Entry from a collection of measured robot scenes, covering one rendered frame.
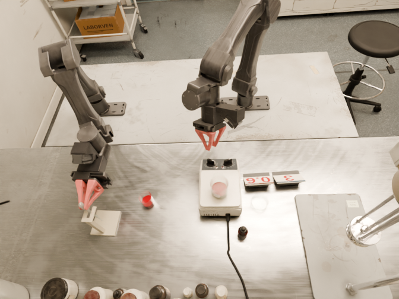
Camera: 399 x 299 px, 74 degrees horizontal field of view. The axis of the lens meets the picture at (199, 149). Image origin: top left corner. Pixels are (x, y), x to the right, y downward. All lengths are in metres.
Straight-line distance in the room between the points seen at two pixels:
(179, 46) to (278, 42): 1.02
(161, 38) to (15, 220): 2.45
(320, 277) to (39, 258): 0.83
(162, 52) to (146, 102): 1.79
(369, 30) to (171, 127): 1.49
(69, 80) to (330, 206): 0.85
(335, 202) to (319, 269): 0.21
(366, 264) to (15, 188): 1.16
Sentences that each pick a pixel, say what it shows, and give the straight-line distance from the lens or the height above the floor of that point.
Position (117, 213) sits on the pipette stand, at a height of 0.91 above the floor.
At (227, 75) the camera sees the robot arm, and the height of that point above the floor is 1.23.
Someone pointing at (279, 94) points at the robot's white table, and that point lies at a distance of 1.16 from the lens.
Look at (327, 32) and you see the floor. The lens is 3.21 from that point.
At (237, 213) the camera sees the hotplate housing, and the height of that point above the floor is 0.94.
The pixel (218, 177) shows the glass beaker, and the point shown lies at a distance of 0.76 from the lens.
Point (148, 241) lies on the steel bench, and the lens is 0.88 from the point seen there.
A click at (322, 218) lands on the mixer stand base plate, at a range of 0.91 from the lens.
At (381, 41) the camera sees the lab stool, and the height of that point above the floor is 0.64.
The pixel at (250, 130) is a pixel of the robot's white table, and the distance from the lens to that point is 1.03.
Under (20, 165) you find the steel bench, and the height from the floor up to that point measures 0.90.
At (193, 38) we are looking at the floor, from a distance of 3.04.
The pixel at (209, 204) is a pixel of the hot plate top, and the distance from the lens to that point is 0.79.
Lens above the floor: 1.72
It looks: 57 degrees down
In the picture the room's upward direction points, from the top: 9 degrees counter-clockwise
